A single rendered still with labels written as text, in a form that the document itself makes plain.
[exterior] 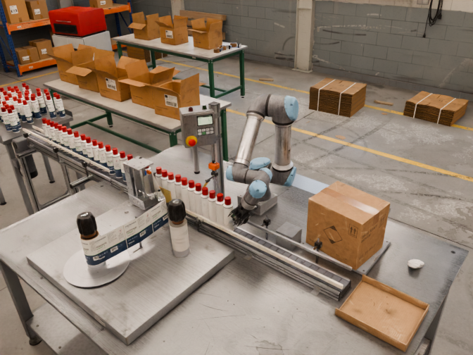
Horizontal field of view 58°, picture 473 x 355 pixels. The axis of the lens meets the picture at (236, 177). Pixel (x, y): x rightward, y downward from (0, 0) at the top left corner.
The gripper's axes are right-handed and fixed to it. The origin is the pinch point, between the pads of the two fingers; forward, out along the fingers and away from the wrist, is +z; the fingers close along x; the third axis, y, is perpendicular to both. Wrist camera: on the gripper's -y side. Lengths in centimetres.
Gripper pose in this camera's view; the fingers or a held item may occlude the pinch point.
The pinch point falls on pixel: (235, 223)
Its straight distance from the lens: 223.0
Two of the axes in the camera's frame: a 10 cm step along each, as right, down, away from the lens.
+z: -3.6, 6.0, 7.2
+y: -6.4, 4.0, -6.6
